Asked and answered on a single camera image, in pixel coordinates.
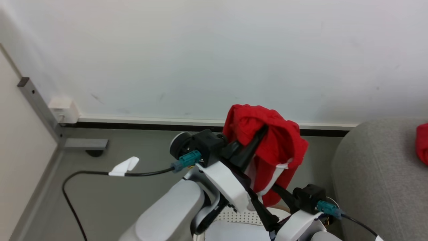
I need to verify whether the white plastic laundry basket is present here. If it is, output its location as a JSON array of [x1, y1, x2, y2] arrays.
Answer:
[[194, 206, 292, 241]]

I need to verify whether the teal left cable connector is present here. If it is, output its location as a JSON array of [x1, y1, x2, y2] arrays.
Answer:
[[171, 150, 202, 173]]

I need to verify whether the red garment with white stripes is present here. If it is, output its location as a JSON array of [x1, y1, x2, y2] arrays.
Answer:
[[222, 104, 309, 208]]

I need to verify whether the white wall socket box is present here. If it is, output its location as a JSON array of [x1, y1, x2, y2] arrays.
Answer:
[[48, 97, 81, 125]]

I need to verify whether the black right camera cable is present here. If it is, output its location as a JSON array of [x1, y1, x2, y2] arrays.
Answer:
[[341, 214, 379, 238]]

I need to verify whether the red cloth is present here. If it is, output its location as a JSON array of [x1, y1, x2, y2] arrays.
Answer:
[[415, 123, 428, 166]]

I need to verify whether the teal cable connector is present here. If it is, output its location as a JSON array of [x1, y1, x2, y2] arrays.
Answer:
[[171, 150, 202, 173], [316, 200, 344, 220]]

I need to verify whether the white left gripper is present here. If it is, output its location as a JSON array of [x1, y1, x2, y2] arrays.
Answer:
[[196, 125, 269, 213]]

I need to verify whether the teal right cable connector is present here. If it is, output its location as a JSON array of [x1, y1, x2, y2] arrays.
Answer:
[[316, 200, 344, 220]]

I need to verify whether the grey metal frame post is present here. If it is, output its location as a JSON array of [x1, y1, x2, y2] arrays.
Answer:
[[17, 77, 65, 148]]

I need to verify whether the black left camera cable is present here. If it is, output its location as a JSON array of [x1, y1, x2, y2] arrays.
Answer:
[[62, 167, 175, 241]]

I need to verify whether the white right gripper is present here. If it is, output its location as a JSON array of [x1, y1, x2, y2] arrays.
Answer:
[[247, 184, 327, 241]]

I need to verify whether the grey fabric sofa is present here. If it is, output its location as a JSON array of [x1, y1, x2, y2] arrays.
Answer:
[[331, 117, 428, 241]]

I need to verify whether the black camera cable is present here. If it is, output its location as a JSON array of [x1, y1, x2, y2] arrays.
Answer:
[[62, 167, 175, 241], [341, 214, 379, 238]]

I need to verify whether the grey metal floor bracket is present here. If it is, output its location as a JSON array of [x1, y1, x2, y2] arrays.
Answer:
[[63, 138, 109, 150]]

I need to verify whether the white baseboard strip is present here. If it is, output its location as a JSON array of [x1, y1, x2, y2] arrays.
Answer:
[[78, 115, 359, 131]]

